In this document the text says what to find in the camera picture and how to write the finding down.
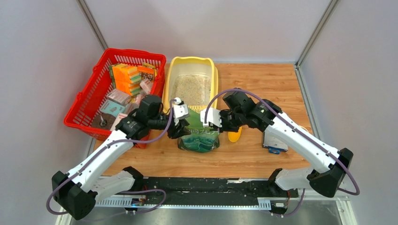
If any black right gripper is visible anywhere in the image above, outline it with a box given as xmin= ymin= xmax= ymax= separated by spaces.
xmin=212 ymin=110 xmax=245 ymax=133

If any yellow litter scoop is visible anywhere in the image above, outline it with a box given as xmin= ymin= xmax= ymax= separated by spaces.
xmin=228 ymin=127 xmax=242 ymax=143

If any green cat litter bag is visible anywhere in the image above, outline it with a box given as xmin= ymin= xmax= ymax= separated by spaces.
xmin=177 ymin=108 xmax=220 ymax=153

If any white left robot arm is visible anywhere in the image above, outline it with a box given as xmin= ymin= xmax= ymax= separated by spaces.
xmin=46 ymin=95 xmax=190 ymax=220

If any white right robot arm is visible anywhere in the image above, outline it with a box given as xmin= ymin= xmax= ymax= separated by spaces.
xmin=200 ymin=88 xmax=360 ymax=198

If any blue razor package box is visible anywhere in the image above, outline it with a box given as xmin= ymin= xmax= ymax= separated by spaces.
xmin=262 ymin=132 xmax=289 ymax=155

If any yellow litter box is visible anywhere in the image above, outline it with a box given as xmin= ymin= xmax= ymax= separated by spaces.
xmin=162 ymin=57 xmax=219 ymax=113

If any pink sponge box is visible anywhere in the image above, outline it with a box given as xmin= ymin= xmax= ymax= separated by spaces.
xmin=110 ymin=113 xmax=128 ymax=131

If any orange patterned snack box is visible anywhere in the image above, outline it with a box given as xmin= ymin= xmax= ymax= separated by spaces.
xmin=137 ymin=63 xmax=158 ymax=83

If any pink teal small box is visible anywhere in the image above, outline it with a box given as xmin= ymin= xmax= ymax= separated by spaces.
xmin=99 ymin=89 xmax=131 ymax=117

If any orange sponge pack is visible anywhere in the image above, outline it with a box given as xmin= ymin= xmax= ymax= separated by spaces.
xmin=109 ymin=63 xmax=142 ymax=96

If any red plastic basket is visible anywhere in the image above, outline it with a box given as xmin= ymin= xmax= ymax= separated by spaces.
xmin=63 ymin=48 xmax=166 ymax=141

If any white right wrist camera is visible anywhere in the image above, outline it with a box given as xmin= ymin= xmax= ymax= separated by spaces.
xmin=200 ymin=107 xmax=222 ymax=128

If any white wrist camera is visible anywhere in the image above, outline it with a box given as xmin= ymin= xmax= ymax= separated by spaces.
xmin=172 ymin=97 xmax=190 ymax=126
xmin=200 ymin=107 xmax=222 ymax=128

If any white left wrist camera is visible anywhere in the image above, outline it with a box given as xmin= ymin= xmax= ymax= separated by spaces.
xmin=172 ymin=97 xmax=190 ymax=126

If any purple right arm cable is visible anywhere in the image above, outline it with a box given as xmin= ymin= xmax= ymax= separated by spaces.
xmin=203 ymin=88 xmax=360 ymax=218

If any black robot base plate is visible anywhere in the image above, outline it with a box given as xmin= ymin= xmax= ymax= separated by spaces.
xmin=133 ymin=177 xmax=299 ymax=206

